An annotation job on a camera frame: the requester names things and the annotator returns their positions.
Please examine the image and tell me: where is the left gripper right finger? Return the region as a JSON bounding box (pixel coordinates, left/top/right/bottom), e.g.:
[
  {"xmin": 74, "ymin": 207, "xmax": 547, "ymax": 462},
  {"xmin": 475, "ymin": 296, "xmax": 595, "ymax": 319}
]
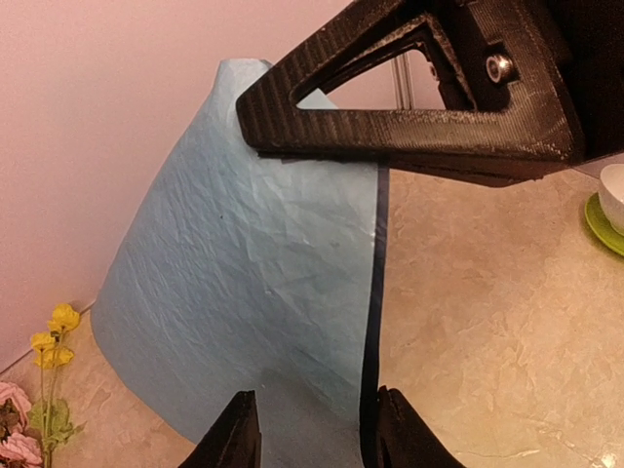
[{"xmin": 376, "ymin": 386, "xmax": 463, "ymax": 468}]

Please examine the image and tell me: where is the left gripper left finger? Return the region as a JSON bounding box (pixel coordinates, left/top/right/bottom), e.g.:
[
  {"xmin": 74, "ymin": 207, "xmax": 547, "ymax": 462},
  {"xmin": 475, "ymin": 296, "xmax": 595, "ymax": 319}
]
[{"xmin": 179, "ymin": 391, "xmax": 262, "ymax": 468}]

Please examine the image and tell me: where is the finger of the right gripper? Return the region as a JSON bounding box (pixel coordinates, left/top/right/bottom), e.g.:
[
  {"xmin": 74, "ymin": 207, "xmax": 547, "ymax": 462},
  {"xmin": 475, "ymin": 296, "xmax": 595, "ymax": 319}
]
[{"xmin": 236, "ymin": 1, "xmax": 585, "ymax": 186}]

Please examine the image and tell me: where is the blue wrapping paper sheet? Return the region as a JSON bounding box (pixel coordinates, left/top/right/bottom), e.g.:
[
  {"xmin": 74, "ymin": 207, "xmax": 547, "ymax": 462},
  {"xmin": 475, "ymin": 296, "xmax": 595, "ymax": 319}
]
[{"xmin": 92, "ymin": 59, "xmax": 389, "ymax": 467}]

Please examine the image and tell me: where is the yellow fake flower stem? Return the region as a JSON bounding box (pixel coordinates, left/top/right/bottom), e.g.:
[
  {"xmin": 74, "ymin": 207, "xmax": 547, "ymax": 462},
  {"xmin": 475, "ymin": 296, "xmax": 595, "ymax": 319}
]
[{"xmin": 27, "ymin": 303, "xmax": 85, "ymax": 467}]

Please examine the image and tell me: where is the pink fake rose bunch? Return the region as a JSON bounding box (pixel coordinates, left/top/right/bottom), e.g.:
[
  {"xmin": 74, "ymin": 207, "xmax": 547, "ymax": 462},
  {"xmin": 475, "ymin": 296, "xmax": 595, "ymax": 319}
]
[{"xmin": 1, "ymin": 381, "xmax": 43, "ymax": 467}]

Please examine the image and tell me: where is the white ceramic bowl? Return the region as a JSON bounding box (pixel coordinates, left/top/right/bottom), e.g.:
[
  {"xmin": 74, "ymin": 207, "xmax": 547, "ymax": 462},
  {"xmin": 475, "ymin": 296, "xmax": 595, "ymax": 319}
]
[{"xmin": 599, "ymin": 164, "xmax": 624, "ymax": 235}]

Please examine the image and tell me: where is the green plate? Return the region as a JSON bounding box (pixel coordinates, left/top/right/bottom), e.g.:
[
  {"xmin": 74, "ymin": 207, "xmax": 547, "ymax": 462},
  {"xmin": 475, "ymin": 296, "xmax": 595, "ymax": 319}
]
[{"xmin": 584, "ymin": 193, "xmax": 624, "ymax": 256}]

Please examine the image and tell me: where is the right aluminium frame post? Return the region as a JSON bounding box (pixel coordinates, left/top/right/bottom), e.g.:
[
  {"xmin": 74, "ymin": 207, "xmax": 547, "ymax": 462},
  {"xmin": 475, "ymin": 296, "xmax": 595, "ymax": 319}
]
[{"xmin": 391, "ymin": 49, "xmax": 416, "ymax": 110}]

